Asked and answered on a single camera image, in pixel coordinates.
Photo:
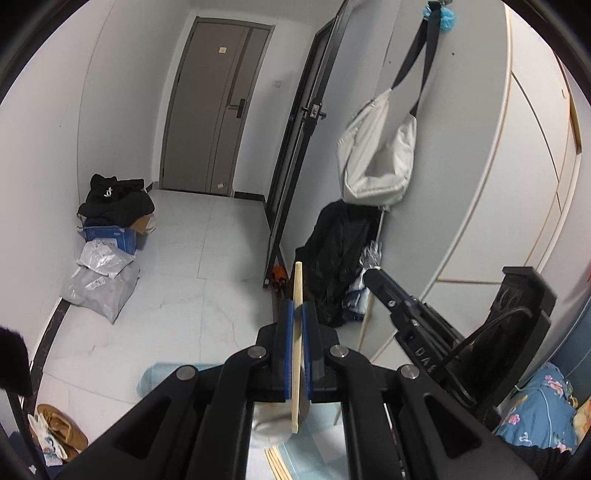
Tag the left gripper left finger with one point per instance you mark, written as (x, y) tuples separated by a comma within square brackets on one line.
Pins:
[(283, 348)]

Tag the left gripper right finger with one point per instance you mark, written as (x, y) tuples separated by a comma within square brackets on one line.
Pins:
[(314, 356)]

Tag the wooden chopstick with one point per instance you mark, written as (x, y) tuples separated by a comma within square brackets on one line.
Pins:
[(297, 351)]

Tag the white shoulder bag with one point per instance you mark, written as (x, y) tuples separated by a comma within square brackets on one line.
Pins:
[(375, 163)]

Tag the blue floral bedding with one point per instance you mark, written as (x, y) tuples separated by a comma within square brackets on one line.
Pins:
[(544, 413)]

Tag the white utensil holder cup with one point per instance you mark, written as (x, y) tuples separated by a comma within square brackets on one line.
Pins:
[(271, 424)]

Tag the black hanging jacket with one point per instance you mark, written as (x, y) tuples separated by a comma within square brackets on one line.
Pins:
[(331, 256)]

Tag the blue checked tablecloth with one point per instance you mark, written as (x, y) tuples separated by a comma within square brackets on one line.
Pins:
[(319, 449)]

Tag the grey plastic parcel bag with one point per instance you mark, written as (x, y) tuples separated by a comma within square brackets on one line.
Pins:
[(104, 295)]

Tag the blue cardboard box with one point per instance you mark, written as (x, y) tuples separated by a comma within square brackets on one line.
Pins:
[(124, 239)]

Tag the white wardrobe cabinet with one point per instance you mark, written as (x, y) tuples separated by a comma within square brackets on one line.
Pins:
[(497, 150)]

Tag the white plastic parcel bag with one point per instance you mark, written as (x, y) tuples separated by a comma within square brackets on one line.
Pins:
[(104, 258)]

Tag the black clothes pile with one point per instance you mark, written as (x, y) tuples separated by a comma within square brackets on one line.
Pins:
[(114, 202)]

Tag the brown slipper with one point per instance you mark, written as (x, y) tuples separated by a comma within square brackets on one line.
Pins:
[(64, 429)]

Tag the white sneaker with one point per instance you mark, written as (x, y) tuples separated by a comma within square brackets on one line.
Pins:
[(52, 451)]

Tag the grey entrance door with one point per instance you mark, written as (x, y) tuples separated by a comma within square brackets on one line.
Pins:
[(209, 102)]

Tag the black sliding door frame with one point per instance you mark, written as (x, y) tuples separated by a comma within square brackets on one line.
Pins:
[(305, 113)]

